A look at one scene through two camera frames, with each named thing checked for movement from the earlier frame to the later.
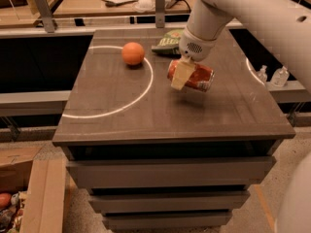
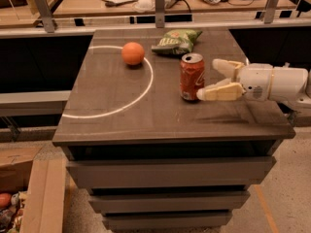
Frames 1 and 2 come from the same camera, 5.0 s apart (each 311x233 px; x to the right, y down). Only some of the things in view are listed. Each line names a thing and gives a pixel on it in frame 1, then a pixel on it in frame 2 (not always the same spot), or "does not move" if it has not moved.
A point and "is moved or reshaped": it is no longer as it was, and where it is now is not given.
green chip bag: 169,44 does not move
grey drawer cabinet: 153,157 does not move
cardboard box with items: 33,187 does not move
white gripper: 193,46 -> 257,80
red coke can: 201,78 is moved or reshaped
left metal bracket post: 46,13 does not move
